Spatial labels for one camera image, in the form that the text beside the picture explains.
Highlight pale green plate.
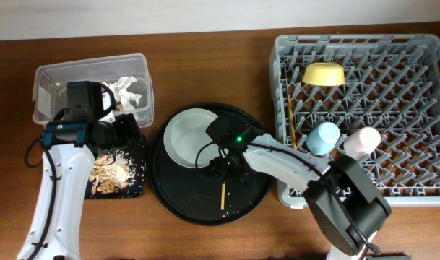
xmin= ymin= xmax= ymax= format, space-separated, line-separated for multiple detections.
xmin=163 ymin=108 xmax=219 ymax=168

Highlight blue cup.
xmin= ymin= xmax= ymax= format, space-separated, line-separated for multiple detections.
xmin=306 ymin=122 xmax=340 ymax=156

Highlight food scraps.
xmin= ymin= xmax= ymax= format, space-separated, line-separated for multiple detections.
xmin=88 ymin=149 xmax=147 ymax=196

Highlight yellow bowl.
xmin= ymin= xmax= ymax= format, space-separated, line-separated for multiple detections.
xmin=302 ymin=62 xmax=345 ymax=87

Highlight pink cup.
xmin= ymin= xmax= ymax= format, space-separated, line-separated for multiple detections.
xmin=343 ymin=127 xmax=381 ymax=160

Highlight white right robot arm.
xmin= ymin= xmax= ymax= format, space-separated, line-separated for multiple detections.
xmin=205 ymin=116 xmax=392 ymax=258

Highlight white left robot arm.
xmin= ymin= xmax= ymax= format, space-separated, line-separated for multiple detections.
xmin=17 ymin=81 xmax=143 ymax=259

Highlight grey dishwasher rack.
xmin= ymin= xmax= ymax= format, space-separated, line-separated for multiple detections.
xmin=269 ymin=34 xmax=440 ymax=207

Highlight round black tray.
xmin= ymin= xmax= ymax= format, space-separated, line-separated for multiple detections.
xmin=147 ymin=103 xmax=272 ymax=226

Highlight crumpled white tissue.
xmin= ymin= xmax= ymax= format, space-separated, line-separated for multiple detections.
xmin=102 ymin=76 xmax=142 ymax=111

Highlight clear plastic bin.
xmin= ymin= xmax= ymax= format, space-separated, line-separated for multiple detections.
xmin=33 ymin=53 xmax=154 ymax=128

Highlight rectangular black tray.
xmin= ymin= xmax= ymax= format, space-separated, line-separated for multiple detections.
xmin=84 ymin=133 xmax=148 ymax=199

